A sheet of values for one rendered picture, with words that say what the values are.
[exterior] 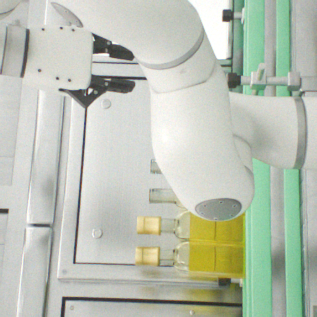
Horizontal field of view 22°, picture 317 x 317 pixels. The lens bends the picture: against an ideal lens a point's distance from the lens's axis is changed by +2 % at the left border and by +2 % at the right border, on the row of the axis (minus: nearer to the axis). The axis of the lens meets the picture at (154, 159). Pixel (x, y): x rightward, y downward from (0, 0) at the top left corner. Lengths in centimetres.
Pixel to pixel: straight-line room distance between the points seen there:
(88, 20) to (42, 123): 91
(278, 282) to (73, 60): 48
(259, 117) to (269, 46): 58
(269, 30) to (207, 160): 74
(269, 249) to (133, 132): 47
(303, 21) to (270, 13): 7
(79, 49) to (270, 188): 40
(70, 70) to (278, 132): 36
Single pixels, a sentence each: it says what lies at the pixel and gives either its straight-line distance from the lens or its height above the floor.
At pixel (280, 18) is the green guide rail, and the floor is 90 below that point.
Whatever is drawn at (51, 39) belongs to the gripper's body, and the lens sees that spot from 127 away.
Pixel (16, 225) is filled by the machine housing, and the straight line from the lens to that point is 171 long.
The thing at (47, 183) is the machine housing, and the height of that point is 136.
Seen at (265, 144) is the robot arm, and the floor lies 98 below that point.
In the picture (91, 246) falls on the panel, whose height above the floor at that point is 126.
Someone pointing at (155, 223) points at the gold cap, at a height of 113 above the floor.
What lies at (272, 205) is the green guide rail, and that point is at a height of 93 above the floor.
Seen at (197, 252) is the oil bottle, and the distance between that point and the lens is 149.
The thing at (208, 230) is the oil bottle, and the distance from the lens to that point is 149.
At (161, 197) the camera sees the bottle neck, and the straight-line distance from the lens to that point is 153.
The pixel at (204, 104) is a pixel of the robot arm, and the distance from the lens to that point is 93.
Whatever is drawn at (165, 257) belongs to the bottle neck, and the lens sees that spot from 150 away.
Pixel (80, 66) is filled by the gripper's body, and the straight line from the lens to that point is 126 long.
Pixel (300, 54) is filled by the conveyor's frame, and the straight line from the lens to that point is 160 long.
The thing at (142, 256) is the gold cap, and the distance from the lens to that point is 150.
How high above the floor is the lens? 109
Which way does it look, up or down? 2 degrees up
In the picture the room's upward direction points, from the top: 88 degrees counter-clockwise
